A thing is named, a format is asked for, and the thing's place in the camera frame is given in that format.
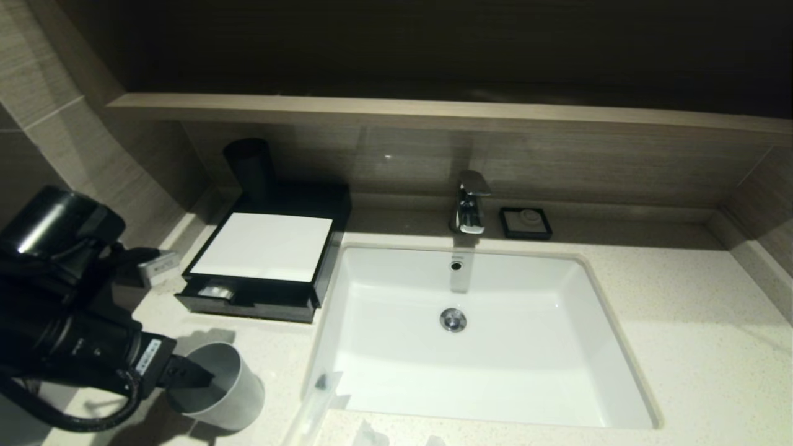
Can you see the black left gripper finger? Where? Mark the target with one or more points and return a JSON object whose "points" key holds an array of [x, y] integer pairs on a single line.
{"points": [[192, 373]]}

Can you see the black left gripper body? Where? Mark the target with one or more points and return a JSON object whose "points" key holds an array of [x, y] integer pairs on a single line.
{"points": [[155, 365]]}

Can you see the grey plastic cup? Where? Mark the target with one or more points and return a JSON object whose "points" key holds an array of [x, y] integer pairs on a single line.
{"points": [[232, 396]]}

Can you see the glossy black box drawer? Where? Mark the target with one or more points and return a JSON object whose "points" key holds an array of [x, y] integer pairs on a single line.
{"points": [[272, 306]]}

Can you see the black and orange left arm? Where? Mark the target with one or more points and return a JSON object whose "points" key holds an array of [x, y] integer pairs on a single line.
{"points": [[56, 310]]}

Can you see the black box with white top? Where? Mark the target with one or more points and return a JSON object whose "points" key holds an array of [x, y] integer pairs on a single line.
{"points": [[266, 248]]}

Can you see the white packet in drawer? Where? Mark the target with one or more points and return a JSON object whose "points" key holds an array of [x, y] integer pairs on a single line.
{"points": [[217, 290]]}

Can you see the black cup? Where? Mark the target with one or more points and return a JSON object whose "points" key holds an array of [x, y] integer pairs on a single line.
{"points": [[249, 164]]}

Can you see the chrome sink drain plug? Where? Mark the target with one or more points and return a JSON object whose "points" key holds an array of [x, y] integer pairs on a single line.
{"points": [[453, 319]]}

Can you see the white ceramic sink basin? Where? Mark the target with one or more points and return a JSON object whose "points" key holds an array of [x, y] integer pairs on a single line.
{"points": [[495, 371]]}

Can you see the chrome faucet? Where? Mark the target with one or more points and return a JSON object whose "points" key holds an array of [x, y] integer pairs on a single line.
{"points": [[469, 204]]}

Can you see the black square soap dish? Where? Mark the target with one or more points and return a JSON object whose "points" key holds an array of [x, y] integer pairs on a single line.
{"points": [[508, 229]]}

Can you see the round white soap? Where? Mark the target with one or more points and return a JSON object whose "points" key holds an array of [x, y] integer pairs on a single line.
{"points": [[528, 216]]}

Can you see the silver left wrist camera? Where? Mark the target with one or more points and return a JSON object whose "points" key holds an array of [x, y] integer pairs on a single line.
{"points": [[158, 267]]}

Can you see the wooden wall ledge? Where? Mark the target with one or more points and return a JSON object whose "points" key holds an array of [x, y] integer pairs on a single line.
{"points": [[433, 114]]}

